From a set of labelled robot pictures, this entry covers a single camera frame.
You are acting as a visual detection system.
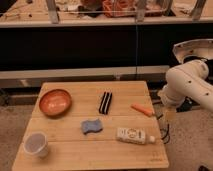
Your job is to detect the black striped eraser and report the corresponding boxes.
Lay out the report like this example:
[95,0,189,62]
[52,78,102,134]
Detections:
[99,92,112,115]

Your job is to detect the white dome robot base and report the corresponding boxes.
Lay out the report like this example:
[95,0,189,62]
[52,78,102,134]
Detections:
[172,39,213,64]

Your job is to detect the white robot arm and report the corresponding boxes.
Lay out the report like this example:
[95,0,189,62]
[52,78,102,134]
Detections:
[158,60,213,122]

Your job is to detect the orange ceramic bowl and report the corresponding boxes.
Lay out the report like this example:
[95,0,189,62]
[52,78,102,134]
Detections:
[39,89,72,117]

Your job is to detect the white plastic bottle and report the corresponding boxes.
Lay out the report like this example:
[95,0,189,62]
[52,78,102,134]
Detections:
[116,127,156,145]

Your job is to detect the blue sponge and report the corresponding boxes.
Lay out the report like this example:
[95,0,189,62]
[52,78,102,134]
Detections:
[81,119,103,134]

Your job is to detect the orange basket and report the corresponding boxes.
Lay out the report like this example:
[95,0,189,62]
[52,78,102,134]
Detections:
[102,0,136,17]

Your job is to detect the black cables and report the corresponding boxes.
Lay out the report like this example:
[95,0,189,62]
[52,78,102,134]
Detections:
[155,113,171,145]

